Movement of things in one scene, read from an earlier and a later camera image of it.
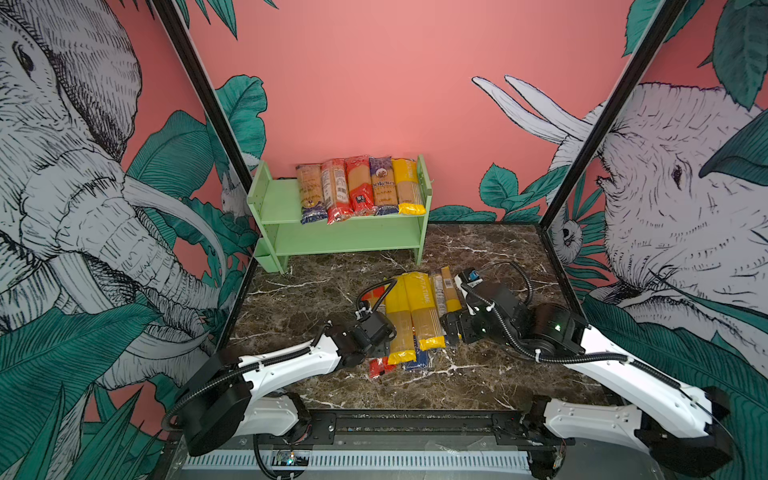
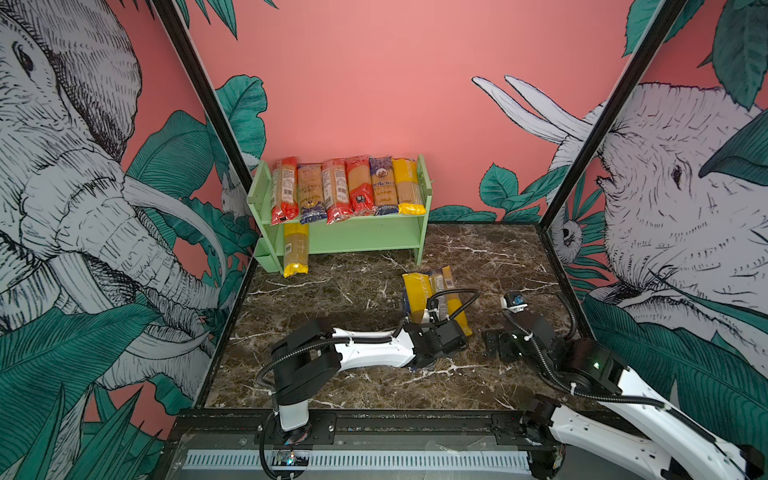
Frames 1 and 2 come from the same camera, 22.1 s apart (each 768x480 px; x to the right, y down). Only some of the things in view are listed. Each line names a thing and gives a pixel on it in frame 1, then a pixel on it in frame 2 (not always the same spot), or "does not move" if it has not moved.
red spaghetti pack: (378, 366) to (285, 190)
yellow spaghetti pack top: (406, 185) does not move
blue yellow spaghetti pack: (309, 176) does not move
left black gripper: (383, 349) to (416, 329)
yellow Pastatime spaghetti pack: (426, 322) does not move
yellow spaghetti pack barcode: (399, 303) to (296, 256)
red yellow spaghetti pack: (360, 183) does not move
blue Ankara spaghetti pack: (383, 185) does not move
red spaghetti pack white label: (335, 189) does not move
